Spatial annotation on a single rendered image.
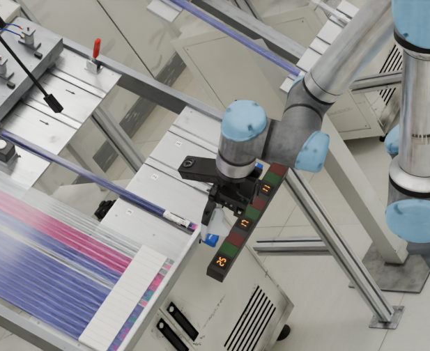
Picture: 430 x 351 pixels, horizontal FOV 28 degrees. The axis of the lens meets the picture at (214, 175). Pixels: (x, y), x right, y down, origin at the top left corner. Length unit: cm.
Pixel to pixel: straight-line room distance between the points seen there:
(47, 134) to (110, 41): 235
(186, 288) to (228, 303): 17
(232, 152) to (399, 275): 113
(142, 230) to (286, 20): 120
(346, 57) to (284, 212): 162
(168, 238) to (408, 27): 81
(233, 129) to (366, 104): 151
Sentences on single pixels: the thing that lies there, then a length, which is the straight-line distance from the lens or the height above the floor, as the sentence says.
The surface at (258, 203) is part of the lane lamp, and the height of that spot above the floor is 66.
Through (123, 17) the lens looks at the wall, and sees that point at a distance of 446.
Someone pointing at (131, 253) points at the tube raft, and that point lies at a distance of 186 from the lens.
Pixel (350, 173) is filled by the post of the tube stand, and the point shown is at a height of 37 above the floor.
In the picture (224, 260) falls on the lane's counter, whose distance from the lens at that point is 189.
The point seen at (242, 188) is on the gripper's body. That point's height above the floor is 85.
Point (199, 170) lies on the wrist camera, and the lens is 170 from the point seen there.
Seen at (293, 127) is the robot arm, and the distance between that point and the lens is 156.
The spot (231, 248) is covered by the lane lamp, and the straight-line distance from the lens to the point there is 191.
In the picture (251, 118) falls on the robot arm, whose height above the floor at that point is 100.
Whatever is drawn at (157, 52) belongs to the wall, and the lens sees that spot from 457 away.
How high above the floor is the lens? 168
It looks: 28 degrees down
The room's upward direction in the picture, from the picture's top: 37 degrees counter-clockwise
